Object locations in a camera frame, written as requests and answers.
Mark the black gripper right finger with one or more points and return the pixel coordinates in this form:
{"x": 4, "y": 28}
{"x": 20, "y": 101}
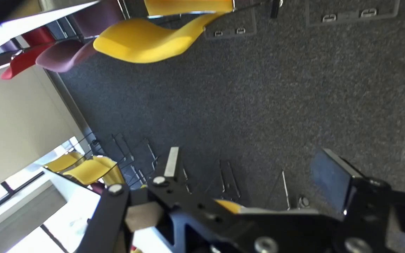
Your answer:
{"x": 375, "y": 220}

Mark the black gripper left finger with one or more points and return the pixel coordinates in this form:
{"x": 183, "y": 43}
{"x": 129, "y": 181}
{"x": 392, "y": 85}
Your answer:
{"x": 197, "y": 226}

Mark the yellow chair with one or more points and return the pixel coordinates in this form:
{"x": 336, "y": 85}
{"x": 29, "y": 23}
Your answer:
{"x": 228, "y": 206}
{"x": 63, "y": 162}
{"x": 94, "y": 171}
{"x": 150, "y": 43}

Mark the floor outlet cover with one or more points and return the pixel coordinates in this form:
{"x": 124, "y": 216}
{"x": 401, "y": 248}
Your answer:
{"x": 351, "y": 12}
{"x": 231, "y": 26}

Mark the purple chair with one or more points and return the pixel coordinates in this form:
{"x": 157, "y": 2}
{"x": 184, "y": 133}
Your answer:
{"x": 63, "y": 56}

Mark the red chair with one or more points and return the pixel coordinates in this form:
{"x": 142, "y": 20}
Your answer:
{"x": 24, "y": 58}

